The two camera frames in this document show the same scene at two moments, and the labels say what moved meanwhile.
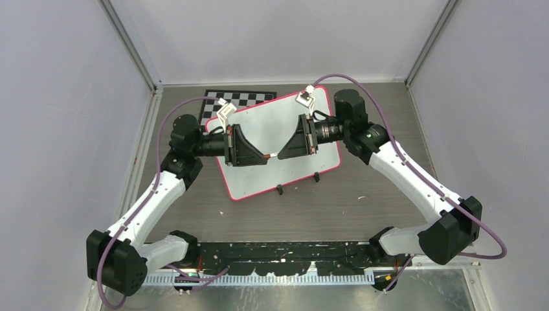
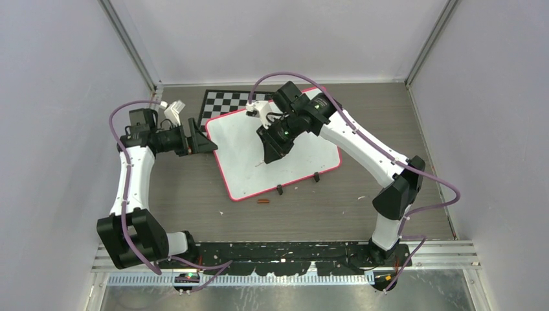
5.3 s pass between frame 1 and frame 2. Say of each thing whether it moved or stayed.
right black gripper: moved
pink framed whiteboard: stayed
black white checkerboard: stayed
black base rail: stayed
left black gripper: moved
